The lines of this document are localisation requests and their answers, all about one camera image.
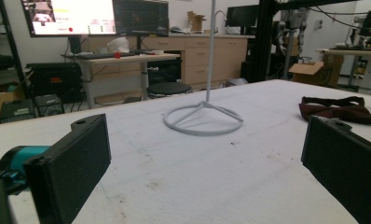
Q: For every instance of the small cardboard box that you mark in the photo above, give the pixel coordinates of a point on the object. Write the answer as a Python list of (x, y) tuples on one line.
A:
[(195, 21)]

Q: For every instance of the dark monitor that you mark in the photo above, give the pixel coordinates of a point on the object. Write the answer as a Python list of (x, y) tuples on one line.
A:
[(140, 15)]

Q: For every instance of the curved faucet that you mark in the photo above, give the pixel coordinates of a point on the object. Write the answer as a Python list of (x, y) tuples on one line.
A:
[(219, 15)]

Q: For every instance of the black monitor on counter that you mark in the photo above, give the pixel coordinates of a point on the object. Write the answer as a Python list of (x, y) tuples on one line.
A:
[(242, 15)]

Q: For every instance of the black shelf rack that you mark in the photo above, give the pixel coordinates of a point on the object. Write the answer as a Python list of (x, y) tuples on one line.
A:
[(9, 46)]

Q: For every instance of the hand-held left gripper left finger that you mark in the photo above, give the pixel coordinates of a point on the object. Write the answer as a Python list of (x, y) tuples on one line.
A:
[(71, 168)]

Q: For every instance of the black keyboard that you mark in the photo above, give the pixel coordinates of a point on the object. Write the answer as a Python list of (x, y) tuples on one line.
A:
[(103, 55)]

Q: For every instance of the small red object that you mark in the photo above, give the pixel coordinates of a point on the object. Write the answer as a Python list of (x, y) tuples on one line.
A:
[(117, 55)]

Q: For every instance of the grey stand with equipment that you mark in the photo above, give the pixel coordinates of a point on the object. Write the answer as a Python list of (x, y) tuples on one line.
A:
[(291, 37)]

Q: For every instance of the black round stool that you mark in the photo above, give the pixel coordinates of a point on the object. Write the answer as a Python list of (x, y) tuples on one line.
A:
[(168, 88)]

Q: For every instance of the black equipment case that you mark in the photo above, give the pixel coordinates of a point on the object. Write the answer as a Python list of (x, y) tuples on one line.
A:
[(54, 81)]

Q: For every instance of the white rounded object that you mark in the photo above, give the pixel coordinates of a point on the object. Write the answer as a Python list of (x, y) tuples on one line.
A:
[(118, 45)]

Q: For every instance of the black floor box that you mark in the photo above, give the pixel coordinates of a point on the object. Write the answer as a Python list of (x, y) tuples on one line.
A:
[(17, 110), (49, 105)]

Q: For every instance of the black metal frame post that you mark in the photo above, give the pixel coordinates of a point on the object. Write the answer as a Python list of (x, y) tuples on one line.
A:
[(263, 40)]

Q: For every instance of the wooden drawer cabinet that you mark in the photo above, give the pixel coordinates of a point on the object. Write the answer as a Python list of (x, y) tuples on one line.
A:
[(199, 56)]

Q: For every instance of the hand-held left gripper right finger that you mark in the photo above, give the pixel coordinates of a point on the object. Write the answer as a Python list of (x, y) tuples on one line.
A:
[(345, 161)]

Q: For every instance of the open cardboard box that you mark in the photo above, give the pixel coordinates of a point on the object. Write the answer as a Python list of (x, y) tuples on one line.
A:
[(308, 70)]

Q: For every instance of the white metal stand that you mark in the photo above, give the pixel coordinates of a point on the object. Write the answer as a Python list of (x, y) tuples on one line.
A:
[(211, 56)]

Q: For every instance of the white workbench table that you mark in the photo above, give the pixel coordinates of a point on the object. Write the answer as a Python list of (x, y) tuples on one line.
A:
[(357, 53)]

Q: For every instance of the large bright monitor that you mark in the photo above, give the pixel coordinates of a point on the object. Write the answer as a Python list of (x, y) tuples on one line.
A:
[(81, 15)]

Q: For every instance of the dark red bow tie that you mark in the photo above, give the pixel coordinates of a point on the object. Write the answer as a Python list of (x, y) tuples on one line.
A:
[(339, 110)]

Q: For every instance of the light wooden desk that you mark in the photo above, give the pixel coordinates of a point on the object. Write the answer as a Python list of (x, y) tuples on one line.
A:
[(127, 59)]

